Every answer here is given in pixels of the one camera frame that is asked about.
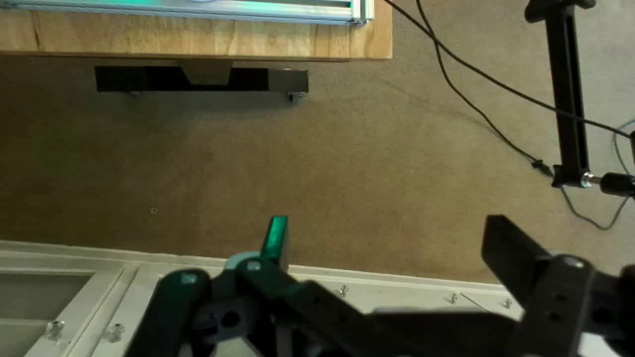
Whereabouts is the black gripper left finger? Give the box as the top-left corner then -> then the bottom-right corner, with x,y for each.
126,216 -> 515,357

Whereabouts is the black floor cable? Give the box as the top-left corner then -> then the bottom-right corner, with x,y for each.
384,0 -> 635,232

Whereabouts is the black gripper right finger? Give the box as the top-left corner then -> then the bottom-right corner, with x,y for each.
481,214 -> 635,357

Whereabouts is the wooden table with metal rail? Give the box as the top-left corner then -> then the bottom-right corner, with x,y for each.
0,2 -> 396,101

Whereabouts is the white sideboard cabinet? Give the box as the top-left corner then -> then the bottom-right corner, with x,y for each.
0,240 -> 622,357

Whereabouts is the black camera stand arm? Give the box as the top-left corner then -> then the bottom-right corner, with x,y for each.
525,0 -> 635,198

